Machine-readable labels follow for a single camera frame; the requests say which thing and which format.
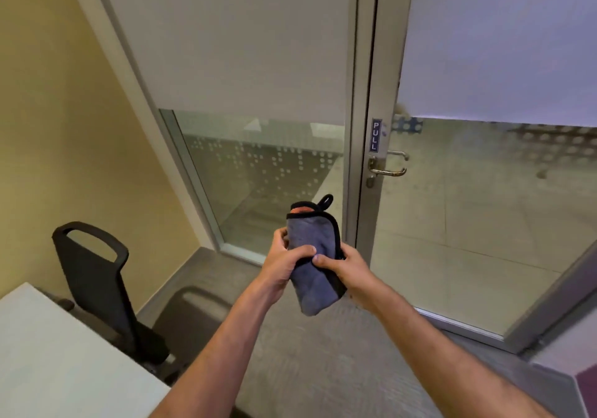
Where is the metal door lever handle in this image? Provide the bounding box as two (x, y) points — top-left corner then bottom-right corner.
(367, 150), (410, 179)

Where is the person's right hand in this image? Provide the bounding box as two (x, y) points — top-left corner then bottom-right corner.
(312, 242), (388, 314)

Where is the grey cloth with black trim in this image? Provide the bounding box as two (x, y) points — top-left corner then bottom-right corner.
(285, 194), (349, 317)

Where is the person's left hand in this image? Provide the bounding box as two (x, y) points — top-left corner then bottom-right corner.
(255, 227), (318, 308)

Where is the person's left forearm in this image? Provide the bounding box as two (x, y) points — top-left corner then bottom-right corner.
(148, 285), (281, 418)

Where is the black office chair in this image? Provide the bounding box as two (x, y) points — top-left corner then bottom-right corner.
(41, 221), (235, 386)

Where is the glass door with metal frame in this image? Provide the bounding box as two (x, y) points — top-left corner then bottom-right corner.
(355, 0), (597, 356)

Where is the fixed frosted glass panel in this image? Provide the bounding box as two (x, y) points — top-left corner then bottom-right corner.
(61, 0), (361, 265)

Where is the person's right forearm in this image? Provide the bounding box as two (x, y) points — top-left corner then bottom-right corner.
(371, 289), (557, 418)

